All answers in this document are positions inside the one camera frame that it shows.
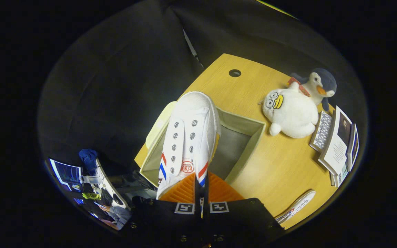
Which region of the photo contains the portrait cover book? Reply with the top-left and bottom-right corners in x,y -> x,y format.
318,105 -> 353,177

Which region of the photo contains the beige fabric storage box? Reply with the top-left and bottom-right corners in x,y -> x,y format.
139,101 -> 266,189

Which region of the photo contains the blue picture cover book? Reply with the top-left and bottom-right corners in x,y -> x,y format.
347,122 -> 360,173

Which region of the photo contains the white striped canvas shoe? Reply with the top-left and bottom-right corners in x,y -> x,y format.
275,189 -> 317,224
156,91 -> 222,218

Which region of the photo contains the white office desk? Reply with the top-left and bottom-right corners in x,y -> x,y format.
81,158 -> 130,210

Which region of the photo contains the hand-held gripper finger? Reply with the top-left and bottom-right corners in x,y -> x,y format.
204,171 -> 285,245
126,172 -> 201,245

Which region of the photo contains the computer monitor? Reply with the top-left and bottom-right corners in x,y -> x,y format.
49,158 -> 82,192

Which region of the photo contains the white duck plush toy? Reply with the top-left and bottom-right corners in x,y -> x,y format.
261,82 -> 319,139

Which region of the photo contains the grey penguin plush toy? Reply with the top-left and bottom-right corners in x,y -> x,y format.
287,68 -> 337,112

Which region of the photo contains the white cover book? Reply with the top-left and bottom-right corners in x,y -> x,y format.
329,162 -> 352,187

